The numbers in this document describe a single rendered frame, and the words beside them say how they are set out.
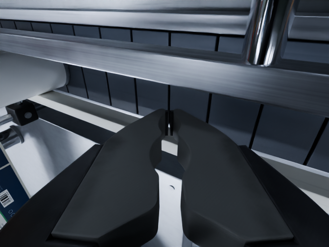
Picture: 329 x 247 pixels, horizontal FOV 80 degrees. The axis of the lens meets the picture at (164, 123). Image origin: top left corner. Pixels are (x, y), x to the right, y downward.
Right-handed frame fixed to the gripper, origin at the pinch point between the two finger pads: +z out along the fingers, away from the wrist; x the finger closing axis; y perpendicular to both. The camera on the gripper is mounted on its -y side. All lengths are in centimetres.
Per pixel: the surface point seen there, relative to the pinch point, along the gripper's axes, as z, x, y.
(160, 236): 6.9, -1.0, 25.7
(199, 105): 4.8, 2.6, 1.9
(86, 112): 7.2, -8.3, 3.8
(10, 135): 23.7, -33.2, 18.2
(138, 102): 8.1, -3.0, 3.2
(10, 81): 7.7, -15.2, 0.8
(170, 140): 2.4, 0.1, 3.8
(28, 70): 9.5, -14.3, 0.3
